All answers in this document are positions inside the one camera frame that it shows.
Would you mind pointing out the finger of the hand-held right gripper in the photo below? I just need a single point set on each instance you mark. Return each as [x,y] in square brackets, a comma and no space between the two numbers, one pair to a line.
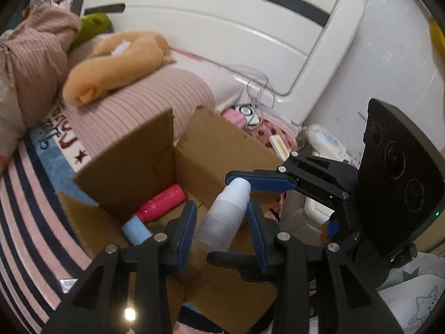
[264,181]
[229,262]

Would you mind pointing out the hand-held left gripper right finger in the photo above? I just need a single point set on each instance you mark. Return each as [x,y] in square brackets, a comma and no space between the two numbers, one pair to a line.
[260,236]

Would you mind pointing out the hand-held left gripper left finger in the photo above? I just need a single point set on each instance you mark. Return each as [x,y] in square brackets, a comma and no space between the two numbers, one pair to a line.
[186,236]

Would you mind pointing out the translucent white plastic bottle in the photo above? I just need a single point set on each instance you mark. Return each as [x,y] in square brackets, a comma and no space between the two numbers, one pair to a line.
[222,215]

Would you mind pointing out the brown cardboard box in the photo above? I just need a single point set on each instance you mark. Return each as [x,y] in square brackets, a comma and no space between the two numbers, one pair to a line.
[212,139]

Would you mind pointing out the yellow and white box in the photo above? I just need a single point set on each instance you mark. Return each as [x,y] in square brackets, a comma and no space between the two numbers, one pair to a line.
[280,148]

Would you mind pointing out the pink bottle with blue cap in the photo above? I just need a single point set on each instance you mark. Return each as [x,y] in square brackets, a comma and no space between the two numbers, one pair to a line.
[160,201]

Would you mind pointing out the pink polka dot cloth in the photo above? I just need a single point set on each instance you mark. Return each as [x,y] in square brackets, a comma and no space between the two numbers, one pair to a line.
[267,134]

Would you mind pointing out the white plastic box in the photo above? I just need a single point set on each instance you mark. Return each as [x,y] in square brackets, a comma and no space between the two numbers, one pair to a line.
[316,208]

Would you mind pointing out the pink fluffy item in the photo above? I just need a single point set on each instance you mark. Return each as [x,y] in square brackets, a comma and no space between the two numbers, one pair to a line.
[233,117]

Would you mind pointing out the round white device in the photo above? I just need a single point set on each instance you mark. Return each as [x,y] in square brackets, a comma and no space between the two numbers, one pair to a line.
[248,112]

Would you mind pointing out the white tissue packet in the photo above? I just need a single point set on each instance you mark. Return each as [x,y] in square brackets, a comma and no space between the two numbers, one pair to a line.
[326,141]

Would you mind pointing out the grey star print bedding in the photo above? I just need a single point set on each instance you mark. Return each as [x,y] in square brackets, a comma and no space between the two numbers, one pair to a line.
[417,295]

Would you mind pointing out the yellow object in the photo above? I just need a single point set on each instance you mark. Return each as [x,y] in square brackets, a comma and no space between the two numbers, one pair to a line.
[438,40]

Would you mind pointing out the pink ribbed blanket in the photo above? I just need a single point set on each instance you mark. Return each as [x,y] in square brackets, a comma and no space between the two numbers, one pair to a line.
[146,97]

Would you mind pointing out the striped printed rug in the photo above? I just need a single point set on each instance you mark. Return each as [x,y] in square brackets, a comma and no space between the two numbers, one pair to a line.
[31,215]

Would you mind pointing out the white panel with black stripes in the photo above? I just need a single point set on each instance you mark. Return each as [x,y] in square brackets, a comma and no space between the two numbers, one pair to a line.
[215,24]

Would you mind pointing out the orange plush toy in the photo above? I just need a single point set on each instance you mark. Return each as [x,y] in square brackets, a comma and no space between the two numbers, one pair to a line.
[114,69]

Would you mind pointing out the green plush toy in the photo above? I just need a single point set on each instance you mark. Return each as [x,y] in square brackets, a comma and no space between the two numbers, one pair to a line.
[94,24]

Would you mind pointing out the brown ribbed cloth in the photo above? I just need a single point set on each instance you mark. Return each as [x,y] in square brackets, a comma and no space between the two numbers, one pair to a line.
[34,59]

